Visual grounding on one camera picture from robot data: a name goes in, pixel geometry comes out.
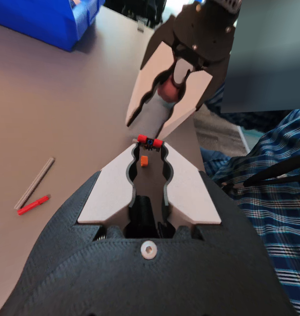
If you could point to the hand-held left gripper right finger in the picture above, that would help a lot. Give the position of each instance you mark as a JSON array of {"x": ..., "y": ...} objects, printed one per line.
[{"x": 191, "y": 197}]

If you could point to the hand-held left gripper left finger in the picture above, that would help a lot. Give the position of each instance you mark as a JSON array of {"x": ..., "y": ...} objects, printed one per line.
[{"x": 108, "y": 195}]

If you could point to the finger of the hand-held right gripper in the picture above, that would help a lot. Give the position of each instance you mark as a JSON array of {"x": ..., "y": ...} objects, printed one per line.
[
  {"x": 194, "y": 91},
  {"x": 150, "y": 74}
]

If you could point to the orange lego piece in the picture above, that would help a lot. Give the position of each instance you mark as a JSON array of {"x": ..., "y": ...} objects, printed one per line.
[{"x": 144, "y": 161}]

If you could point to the small lego assembly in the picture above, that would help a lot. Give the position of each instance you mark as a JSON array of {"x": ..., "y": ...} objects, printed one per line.
[{"x": 150, "y": 142}]

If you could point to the grey lego axle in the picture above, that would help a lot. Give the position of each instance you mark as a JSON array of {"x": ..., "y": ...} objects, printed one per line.
[{"x": 35, "y": 183}]

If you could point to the short red lego axle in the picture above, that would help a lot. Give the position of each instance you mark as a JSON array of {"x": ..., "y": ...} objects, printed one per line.
[{"x": 32, "y": 205}]

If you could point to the person's right hand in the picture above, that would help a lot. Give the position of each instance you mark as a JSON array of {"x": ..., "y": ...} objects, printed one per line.
[{"x": 168, "y": 90}]

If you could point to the person's plaid shirt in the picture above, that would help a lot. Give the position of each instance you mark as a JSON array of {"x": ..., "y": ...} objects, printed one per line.
[{"x": 275, "y": 222}]

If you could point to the blue plastic bin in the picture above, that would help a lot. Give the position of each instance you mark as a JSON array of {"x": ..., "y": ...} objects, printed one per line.
[{"x": 41, "y": 19}]

